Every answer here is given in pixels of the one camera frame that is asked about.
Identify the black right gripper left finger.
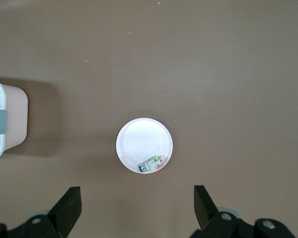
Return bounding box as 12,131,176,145
8,186,83,238

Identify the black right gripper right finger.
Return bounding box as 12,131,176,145
193,184,241,238

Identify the white lidded storage box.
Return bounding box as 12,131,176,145
0,75,29,163

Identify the pink round plate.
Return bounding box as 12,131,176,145
115,118,175,176

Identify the white and green switch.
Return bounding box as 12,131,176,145
138,154,169,174

